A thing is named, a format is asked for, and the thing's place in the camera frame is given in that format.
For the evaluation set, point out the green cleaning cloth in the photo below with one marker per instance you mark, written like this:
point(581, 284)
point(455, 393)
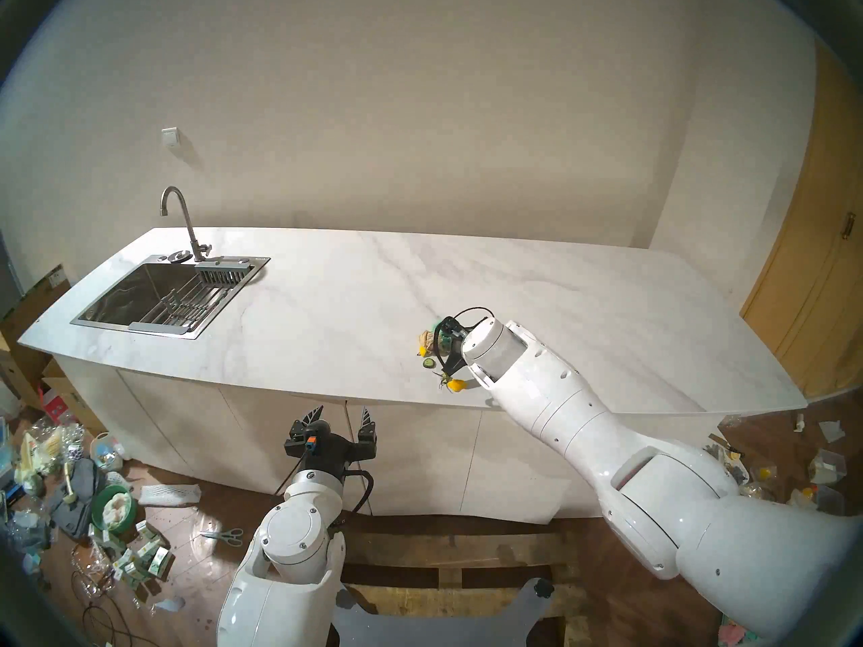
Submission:
point(443, 339)

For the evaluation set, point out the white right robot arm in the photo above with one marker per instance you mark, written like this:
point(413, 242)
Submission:
point(607, 437)

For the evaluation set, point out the clear plastic container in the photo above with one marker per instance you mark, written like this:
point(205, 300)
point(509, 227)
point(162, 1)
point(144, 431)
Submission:
point(830, 499)
point(826, 465)

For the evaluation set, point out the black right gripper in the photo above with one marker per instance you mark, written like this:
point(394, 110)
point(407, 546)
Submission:
point(453, 362)

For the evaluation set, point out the grey sink drain rack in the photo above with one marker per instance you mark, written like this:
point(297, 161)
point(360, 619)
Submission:
point(182, 302)

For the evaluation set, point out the white plastic pitcher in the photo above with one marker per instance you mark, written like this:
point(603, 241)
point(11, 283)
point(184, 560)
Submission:
point(802, 499)

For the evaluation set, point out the small green white carton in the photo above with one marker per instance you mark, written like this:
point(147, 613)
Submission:
point(145, 531)
point(160, 561)
point(132, 573)

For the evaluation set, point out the white kitchen counter cabinet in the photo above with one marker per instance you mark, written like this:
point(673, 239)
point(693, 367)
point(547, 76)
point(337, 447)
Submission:
point(418, 450)

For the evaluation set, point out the green bowl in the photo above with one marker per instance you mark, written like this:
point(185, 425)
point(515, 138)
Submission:
point(113, 509)

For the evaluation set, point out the stainless steel sink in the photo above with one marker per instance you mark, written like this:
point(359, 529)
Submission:
point(121, 295)

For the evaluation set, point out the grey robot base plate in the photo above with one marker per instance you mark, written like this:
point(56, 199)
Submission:
point(438, 629)

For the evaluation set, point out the white paper scrap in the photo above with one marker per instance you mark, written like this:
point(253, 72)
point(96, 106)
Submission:
point(830, 431)
point(168, 604)

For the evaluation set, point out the wooden door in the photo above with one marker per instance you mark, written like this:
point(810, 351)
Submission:
point(816, 282)

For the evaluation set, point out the white plastic jug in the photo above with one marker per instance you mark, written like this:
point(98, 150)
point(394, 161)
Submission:
point(105, 452)

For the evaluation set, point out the grey fabric bag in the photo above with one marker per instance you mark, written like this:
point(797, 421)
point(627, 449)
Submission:
point(79, 490)

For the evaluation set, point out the white foam net sleeve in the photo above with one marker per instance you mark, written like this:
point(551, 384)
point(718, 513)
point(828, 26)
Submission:
point(168, 495)

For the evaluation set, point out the wooden pallet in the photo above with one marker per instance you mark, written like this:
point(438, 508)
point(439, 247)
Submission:
point(438, 544)

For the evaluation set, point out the tray with coloured sponges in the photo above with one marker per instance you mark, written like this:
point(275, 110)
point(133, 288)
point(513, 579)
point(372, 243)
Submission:
point(731, 635)

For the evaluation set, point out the beige paper tissue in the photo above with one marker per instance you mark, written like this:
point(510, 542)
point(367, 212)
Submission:
point(425, 337)

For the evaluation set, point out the curved metal faucet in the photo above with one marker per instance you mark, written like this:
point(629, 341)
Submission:
point(192, 231)

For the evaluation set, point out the cardboard box with red label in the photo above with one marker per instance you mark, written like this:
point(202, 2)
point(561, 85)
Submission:
point(67, 396)

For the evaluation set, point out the pale yellow plastic bag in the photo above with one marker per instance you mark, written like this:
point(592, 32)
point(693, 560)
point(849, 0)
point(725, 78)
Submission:
point(30, 460)

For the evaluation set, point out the white wall socket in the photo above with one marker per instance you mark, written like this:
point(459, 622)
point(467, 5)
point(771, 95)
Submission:
point(170, 137)

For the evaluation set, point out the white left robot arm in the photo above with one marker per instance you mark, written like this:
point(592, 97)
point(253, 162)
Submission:
point(296, 538)

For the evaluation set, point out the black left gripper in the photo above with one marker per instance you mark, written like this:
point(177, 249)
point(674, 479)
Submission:
point(323, 450)

